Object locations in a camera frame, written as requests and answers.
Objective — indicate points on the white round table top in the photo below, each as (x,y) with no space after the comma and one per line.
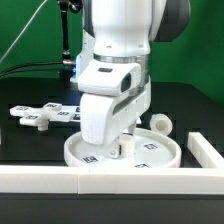
(143,149)

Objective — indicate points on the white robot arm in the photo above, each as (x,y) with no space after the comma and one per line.
(122,31)

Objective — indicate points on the black camera stand pole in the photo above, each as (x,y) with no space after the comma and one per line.
(74,6)

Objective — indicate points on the white right fence bar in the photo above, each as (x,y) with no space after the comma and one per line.
(203,151)

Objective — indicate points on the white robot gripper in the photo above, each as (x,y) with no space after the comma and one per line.
(104,118)

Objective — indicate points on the white front fence bar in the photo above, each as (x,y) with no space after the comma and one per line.
(47,179)

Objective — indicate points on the white marker sheet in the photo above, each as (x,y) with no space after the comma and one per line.
(77,112)

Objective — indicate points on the white cross-shaped table base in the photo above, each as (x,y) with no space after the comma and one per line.
(40,117)

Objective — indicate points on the white fence bar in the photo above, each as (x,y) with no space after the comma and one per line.
(203,151)
(47,179)

